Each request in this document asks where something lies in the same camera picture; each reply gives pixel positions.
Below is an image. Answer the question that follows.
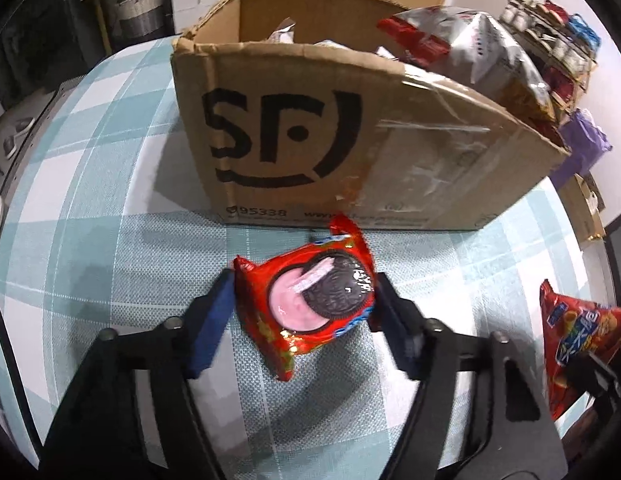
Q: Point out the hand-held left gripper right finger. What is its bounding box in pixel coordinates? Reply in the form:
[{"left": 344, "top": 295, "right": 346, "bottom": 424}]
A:
[{"left": 373, "top": 271, "right": 566, "bottom": 480}]

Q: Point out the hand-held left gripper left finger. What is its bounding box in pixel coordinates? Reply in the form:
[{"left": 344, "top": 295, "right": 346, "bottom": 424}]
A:
[{"left": 38, "top": 269, "right": 236, "bottom": 480}]

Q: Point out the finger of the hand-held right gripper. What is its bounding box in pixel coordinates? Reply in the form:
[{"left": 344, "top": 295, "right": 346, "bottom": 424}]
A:
[{"left": 573, "top": 350, "right": 621, "bottom": 413}]

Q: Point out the red chip bag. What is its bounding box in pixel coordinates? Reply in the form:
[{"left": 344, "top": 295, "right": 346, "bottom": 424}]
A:
[{"left": 539, "top": 280, "right": 621, "bottom": 422}]

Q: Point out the red cookie packet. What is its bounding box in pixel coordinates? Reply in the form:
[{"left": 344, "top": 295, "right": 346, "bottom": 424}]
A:
[{"left": 234, "top": 214, "right": 377, "bottom": 382}]

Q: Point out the printed cardboard box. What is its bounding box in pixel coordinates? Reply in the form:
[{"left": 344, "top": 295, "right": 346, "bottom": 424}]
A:
[{"left": 170, "top": 0, "right": 571, "bottom": 231}]

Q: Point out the checked tablecloth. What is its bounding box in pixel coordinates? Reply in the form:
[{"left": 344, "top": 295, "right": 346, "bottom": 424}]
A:
[{"left": 0, "top": 35, "right": 616, "bottom": 480}]

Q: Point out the brown paper bag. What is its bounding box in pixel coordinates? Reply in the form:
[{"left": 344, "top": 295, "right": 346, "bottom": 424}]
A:
[{"left": 558, "top": 172, "right": 606, "bottom": 243}]

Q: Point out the purple bag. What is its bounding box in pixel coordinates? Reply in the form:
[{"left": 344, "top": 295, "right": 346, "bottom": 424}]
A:
[{"left": 548, "top": 109, "right": 614, "bottom": 191}]

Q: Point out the striped floor mat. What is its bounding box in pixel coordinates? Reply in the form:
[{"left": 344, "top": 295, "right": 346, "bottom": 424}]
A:
[{"left": 20, "top": 75, "right": 87, "bottom": 161}]

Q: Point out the woven basket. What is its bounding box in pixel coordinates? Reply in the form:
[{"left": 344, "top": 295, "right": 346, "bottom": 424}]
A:
[{"left": 103, "top": 0, "right": 166, "bottom": 41}]

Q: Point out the shoe rack with shoes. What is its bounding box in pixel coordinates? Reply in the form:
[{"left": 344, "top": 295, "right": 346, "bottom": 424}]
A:
[{"left": 503, "top": 0, "right": 601, "bottom": 106}]

